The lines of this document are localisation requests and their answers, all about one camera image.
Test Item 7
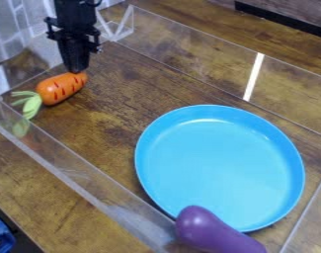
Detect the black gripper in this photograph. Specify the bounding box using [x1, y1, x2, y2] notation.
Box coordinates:
[44, 0, 101, 72]

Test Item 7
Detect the orange toy carrot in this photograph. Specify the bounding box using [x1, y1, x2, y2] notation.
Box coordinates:
[8, 71, 88, 121]

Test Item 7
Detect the dark baseboard strip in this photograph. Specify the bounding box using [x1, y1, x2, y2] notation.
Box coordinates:
[234, 1, 321, 38]

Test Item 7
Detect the blue round plate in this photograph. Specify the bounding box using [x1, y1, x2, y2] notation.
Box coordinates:
[135, 105, 304, 232]

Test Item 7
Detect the blue plastic object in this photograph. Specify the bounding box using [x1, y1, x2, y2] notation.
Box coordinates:
[0, 219, 16, 253]

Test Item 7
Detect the purple toy eggplant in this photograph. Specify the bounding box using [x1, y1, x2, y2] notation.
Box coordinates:
[175, 206, 267, 253]

